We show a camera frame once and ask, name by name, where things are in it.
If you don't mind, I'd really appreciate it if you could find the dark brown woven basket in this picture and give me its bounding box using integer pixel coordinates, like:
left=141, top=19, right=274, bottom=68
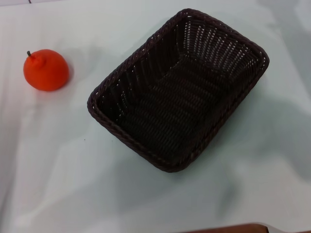
left=86, top=8, right=270, bottom=173

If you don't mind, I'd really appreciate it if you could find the orange toy fruit with stem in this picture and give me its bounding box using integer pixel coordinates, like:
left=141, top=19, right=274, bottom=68
left=23, top=49, right=70, bottom=92

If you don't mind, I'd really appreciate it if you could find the white tablecloth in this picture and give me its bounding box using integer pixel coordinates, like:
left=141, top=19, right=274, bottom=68
left=0, top=0, right=311, bottom=233

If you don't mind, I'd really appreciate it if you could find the brown wooden edge piece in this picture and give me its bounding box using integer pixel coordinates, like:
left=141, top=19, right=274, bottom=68
left=188, top=222, right=269, bottom=233

